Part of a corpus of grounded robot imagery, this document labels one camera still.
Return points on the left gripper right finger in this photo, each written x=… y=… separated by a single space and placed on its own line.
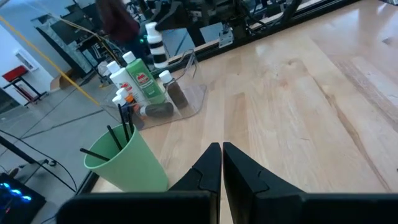
x=245 y=186

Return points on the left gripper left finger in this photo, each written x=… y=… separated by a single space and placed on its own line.
x=205 y=177

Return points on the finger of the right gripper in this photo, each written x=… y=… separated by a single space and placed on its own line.
x=177 y=17

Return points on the small white paint bottle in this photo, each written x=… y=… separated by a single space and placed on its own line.
x=157 y=40

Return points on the large green paint bottle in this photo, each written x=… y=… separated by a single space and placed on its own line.
x=146 y=84

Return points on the small brown paint bottle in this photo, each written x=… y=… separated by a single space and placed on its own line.
x=177 y=95

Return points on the clear plastic bin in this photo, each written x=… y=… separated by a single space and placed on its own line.
x=196 y=96

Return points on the small black paint bottle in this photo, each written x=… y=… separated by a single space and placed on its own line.
x=160 y=109

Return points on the large white paint bottle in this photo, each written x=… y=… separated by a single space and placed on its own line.
x=124 y=81

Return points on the small orange paint bottle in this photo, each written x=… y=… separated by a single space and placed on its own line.
x=122 y=92

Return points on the thin black paintbrush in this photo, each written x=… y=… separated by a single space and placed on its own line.
x=114 y=137
x=93 y=154
x=123 y=122

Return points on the small blue paint bottle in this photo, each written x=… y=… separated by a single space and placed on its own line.
x=118 y=100

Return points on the person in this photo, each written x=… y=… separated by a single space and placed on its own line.
x=119 y=21

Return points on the green plastic cup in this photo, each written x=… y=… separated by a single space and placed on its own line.
x=133 y=168

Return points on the red bench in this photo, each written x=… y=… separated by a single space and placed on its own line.
x=14 y=73

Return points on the black computer with blue lights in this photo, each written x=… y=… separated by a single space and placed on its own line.
x=18 y=202

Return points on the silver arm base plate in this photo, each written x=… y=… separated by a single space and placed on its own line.
x=226 y=40

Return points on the black aluminium table frame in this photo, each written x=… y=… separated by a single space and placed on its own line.
x=280 y=29

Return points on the white wall panel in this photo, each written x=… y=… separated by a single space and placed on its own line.
x=26 y=60

